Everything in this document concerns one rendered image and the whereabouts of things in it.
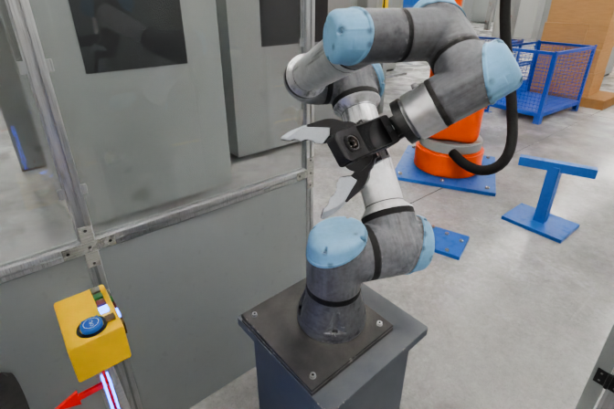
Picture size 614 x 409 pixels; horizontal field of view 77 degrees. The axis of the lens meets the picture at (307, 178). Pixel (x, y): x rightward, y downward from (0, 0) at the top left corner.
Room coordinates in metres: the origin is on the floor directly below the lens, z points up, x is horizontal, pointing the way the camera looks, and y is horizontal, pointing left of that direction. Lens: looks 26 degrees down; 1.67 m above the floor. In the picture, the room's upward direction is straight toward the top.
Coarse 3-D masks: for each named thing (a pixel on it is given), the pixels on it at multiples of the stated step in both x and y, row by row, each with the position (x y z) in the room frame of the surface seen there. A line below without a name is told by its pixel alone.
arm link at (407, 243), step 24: (360, 72) 0.92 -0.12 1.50; (336, 96) 0.91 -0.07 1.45; (360, 96) 0.88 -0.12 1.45; (384, 168) 0.77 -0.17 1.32; (384, 192) 0.73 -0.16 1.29; (384, 216) 0.68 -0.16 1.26; (408, 216) 0.69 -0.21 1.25; (384, 240) 0.64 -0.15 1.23; (408, 240) 0.65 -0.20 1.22; (432, 240) 0.66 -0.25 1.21; (384, 264) 0.61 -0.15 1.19; (408, 264) 0.63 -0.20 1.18
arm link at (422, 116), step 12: (420, 84) 0.56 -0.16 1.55; (408, 96) 0.55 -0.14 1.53; (420, 96) 0.54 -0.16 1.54; (408, 108) 0.54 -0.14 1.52; (420, 108) 0.53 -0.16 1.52; (432, 108) 0.52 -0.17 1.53; (408, 120) 0.53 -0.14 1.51; (420, 120) 0.52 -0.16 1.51; (432, 120) 0.52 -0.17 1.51; (420, 132) 0.53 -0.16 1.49; (432, 132) 0.53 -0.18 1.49
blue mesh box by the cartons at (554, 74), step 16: (528, 48) 6.46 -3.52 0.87; (544, 48) 6.56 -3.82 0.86; (560, 48) 6.36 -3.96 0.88; (576, 48) 5.63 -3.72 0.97; (592, 48) 5.90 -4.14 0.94; (528, 64) 5.52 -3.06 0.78; (544, 64) 5.36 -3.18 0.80; (560, 64) 5.39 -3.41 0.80; (576, 64) 5.68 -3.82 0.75; (528, 80) 5.48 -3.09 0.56; (544, 80) 5.32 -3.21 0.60; (560, 80) 5.47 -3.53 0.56; (576, 80) 5.78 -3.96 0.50; (528, 96) 5.44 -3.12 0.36; (544, 96) 5.27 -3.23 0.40; (560, 96) 5.56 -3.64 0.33; (576, 96) 5.88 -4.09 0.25; (528, 112) 5.39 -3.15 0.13; (544, 112) 5.32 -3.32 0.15
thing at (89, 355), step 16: (64, 304) 0.63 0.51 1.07; (80, 304) 0.63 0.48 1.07; (112, 304) 0.63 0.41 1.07; (64, 320) 0.58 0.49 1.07; (80, 320) 0.58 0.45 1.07; (112, 320) 0.58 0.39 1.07; (64, 336) 0.54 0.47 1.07; (80, 336) 0.54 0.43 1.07; (96, 336) 0.54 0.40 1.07; (112, 336) 0.56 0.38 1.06; (80, 352) 0.52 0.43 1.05; (96, 352) 0.53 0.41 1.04; (112, 352) 0.55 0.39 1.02; (128, 352) 0.57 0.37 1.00; (80, 368) 0.52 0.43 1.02; (96, 368) 0.53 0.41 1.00
